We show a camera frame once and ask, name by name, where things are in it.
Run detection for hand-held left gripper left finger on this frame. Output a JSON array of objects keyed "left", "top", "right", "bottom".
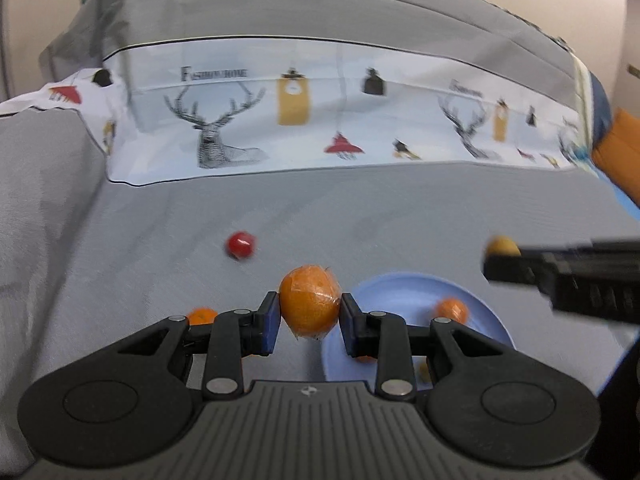
[{"left": 119, "top": 291, "right": 281, "bottom": 395}]

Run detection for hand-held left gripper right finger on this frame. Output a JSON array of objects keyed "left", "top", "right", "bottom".
[{"left": 340, "top": 292, "right": 505, "bottom": 397}]

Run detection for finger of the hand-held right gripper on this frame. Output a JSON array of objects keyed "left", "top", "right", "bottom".
[{"left": 481, "top": 246, "right": 553, "bottom": 287}]

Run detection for light blue plate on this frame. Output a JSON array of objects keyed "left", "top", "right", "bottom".
[{"left": 322, "top": 272, "right": 516, "bottom": 387}]

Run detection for bare tangerine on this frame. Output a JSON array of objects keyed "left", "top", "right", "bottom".
[
  {"left": 432, "top": 297, "right": 470, "bottom": 325},
  {"left": 186, "top": 307, "right": 219, "bottom": 327}
]

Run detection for small shiny red fruit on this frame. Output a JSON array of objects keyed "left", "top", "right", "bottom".
[{"left": 223, "top": 231, "right": 258, "bottom": 262}]

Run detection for orange pillow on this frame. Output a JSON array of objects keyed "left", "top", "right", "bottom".
[{"left": 591, "top": 107, "right": 640, "bottom": 207}]

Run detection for grey bedsheet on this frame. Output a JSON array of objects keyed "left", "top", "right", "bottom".
[{"left": 0, "top": 109, "right": 640, "bottom": 467}]

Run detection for blue pillow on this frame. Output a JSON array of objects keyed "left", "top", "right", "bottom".
[{"left": 582, "top": 70, "right": 614, "bottom": 147}]

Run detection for deer and lamp printed blanket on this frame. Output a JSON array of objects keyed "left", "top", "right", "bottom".
[{"left": 0, "top": 0, "right": 616, "bottom": 189}]

